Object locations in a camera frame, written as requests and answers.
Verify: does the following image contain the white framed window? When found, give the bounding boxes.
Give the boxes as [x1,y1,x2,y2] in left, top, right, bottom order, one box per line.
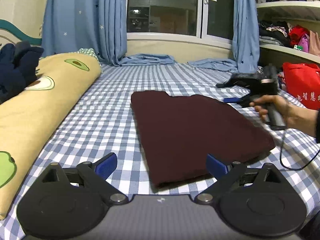
[127,0,234,44]

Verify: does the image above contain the white wall shelf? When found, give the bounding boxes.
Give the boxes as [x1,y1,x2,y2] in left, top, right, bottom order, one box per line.
[256,0,319,67]

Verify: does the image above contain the dark navy clothes pile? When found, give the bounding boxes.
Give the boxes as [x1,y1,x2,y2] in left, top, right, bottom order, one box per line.
[1,41,44,103]

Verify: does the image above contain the pink handbag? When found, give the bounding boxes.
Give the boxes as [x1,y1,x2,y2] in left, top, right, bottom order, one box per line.
[298,31,320,56]

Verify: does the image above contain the dark folded clothes on shelf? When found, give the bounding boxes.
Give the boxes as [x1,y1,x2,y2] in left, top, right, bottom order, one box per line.
[258,20,290,47]

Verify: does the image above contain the red shopping bag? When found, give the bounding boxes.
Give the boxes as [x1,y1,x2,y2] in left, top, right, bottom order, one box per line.
[283,62,320,110]

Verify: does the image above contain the person's right hand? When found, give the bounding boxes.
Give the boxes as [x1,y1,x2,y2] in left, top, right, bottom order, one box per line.
[249,94,298,128]

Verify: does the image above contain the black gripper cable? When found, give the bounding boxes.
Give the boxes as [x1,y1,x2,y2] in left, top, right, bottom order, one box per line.
[279,129,320,171]

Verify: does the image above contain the teal trimmed headboard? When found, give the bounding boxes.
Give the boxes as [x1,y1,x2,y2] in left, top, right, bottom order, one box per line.
[0,19,42,46]

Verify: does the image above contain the left blue star curtain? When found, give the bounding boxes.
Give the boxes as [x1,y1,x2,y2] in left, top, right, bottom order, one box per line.
[42,0,175,66]

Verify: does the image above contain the red cloth on shelf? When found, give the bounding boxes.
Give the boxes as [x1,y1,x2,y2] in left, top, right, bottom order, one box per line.
[289,25,310,47]

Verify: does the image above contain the yellow avocado print quilt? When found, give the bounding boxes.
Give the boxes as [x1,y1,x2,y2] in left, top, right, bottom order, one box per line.
[1,48,101,219]

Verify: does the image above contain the blue star curtain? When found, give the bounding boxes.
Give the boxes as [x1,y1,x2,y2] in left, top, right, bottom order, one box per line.
[42,0,175,66]
[187,0,261,74]

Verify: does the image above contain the right blue star curtain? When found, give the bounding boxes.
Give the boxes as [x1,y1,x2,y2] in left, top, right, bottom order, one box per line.
[187,0,261,74]

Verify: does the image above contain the maroon vintage sweatshirt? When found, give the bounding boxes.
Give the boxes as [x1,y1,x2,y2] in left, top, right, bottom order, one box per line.
[131,90,275,187]

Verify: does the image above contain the person's right forearm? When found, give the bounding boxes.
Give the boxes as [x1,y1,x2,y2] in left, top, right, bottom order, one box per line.
[287,106,319,142]

